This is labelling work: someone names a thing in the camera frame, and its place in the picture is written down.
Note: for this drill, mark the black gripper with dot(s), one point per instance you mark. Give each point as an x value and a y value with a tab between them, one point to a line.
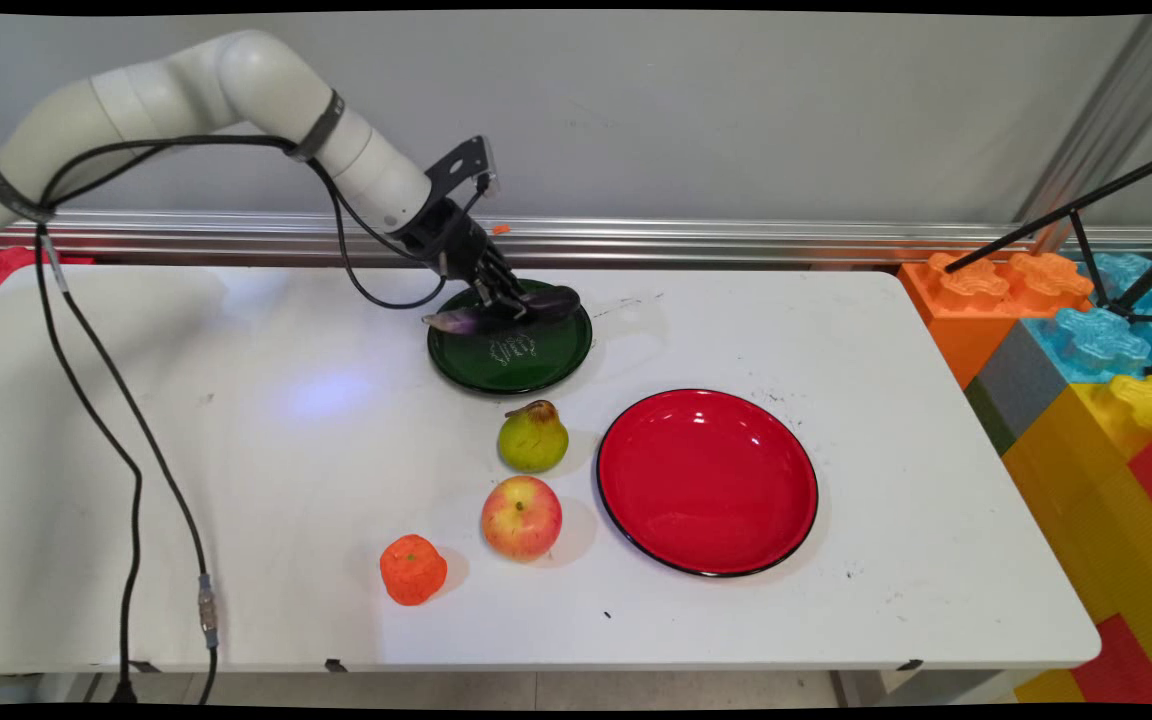
446	238

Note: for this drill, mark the dark purple toy eggplant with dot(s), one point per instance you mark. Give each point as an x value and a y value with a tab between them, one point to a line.
556	300

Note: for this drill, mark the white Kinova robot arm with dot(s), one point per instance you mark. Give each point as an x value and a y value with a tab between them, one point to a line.
236	80

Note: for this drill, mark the dark green plate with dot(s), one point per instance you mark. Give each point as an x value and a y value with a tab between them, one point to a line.
546	362

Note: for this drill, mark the green toy pear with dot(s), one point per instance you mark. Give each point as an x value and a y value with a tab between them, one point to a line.
533	443

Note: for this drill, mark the red yellow toy apple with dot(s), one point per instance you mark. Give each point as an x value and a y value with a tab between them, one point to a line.
521	518

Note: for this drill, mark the red plate with black rim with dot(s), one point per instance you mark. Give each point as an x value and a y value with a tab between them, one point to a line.
706	480

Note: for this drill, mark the orange toy tangerine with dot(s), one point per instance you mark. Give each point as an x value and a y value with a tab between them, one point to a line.
413	570

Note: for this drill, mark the giant orange building block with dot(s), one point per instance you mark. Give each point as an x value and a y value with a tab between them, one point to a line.
966	310

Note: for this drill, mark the giant grey building block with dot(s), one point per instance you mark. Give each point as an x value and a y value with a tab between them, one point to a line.
1018	385

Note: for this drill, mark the black tripod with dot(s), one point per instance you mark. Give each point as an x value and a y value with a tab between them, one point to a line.
1086	240

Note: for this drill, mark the giant blue building block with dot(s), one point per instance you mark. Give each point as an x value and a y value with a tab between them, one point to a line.
1096	335

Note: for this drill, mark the giant yellow building block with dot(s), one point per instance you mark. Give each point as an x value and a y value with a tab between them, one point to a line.
1086	500

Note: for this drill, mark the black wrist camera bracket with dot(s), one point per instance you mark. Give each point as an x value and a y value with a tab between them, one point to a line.
464	163

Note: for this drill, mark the aluminium rail along table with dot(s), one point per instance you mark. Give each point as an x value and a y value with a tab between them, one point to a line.
736	240

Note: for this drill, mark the aluminium frame post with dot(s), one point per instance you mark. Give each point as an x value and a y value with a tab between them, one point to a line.
1106	130

